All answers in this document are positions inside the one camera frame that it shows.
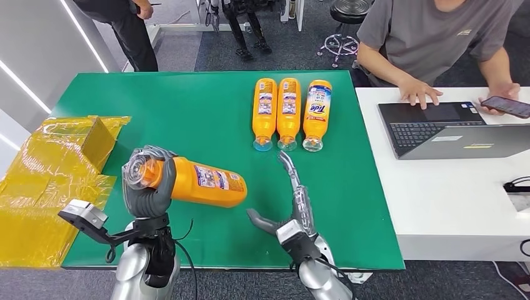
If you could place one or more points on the white desk frame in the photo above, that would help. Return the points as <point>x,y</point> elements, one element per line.
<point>186,27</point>

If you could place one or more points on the dark smartphone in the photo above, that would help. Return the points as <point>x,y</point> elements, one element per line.
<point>509,107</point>

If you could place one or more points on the seated person's left hand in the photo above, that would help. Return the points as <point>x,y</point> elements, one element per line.
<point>503,91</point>

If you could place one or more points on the dark grey laptop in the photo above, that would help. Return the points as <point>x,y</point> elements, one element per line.
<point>455,143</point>

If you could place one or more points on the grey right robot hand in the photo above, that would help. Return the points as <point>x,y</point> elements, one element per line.
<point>304,207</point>

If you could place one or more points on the black power adapter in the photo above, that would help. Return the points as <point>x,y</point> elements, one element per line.
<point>515,188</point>

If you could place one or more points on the black round stool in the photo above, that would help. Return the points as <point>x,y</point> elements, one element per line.
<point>352,10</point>

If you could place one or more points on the seated person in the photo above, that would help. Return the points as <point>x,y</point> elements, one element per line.
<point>426,37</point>

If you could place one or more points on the white table foot bracket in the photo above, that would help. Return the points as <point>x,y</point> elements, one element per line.
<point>362,276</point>

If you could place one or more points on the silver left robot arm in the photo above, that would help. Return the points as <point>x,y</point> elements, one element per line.
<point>132,269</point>

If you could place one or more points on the white furniture leg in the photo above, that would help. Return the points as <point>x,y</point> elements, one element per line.
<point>300,12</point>

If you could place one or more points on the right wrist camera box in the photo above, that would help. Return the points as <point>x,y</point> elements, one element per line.
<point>292,234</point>

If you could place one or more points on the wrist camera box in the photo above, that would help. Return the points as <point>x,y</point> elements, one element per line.
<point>82,211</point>
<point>292,234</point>

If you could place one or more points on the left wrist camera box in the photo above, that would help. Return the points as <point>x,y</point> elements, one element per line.
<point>82,211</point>

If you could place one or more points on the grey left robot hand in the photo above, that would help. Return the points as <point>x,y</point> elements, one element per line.
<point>149,203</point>

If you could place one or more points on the seated person's right hand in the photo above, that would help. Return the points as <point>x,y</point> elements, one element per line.
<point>416,92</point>

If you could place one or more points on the standing person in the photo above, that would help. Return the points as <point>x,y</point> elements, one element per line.
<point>132,37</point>

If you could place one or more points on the yellow plastic-wrapped cardboard box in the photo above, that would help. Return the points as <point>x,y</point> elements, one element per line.
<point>41,186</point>

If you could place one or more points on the orange Tide-label detergent bottle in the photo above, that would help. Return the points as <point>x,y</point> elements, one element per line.
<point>316,128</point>

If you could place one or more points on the background humanoid robot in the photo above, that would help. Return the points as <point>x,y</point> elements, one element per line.
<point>238,29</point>

